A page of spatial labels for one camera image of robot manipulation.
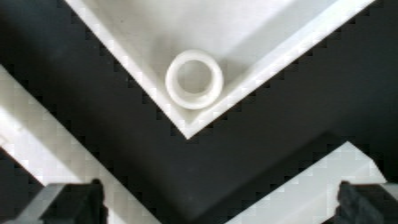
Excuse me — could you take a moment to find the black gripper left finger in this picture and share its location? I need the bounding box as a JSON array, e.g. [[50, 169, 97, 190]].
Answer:
[[17, 179, 109, 224]]

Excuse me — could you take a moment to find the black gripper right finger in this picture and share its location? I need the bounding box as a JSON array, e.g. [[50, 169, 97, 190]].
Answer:
[[335, 181, 398, 224]]

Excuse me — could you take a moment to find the white square tabletop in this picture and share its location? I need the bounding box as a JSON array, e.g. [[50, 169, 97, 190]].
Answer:
[[66, 0, 376, 137]]

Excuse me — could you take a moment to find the white fixture wall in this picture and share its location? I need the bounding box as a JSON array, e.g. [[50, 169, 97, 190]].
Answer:
[[0, 66, 398, 224]]

